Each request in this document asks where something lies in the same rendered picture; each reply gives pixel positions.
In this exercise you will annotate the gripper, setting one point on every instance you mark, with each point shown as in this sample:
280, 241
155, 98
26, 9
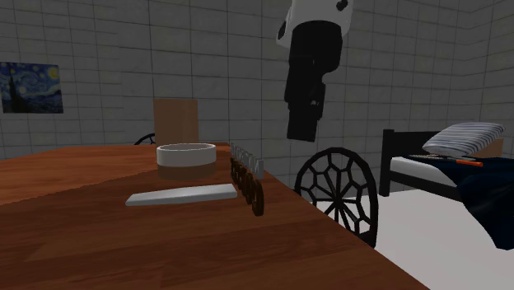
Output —
315, 52

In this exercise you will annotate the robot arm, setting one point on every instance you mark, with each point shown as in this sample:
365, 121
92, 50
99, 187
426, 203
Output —
317, 10

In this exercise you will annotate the grey letter sign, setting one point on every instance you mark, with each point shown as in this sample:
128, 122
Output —
257, 165

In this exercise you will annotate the tan brown box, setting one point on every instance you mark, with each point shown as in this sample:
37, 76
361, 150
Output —
175, 120

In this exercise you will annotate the black web-back chair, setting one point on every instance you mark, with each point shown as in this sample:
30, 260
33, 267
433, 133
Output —
371, 201
146, 138

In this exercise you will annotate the white and brown bowl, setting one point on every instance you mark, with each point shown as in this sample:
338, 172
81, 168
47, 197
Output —
186, 158

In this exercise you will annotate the grey flat wedge bar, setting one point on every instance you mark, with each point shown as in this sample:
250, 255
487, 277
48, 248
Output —
180, 195

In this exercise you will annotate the black bed with striped pillow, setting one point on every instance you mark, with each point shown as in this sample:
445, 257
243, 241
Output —
486, 188

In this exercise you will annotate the wooden table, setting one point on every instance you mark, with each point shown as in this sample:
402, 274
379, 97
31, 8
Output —
120, 249

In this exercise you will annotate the starry night wall picture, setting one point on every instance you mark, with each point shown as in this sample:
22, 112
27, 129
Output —
30, 88

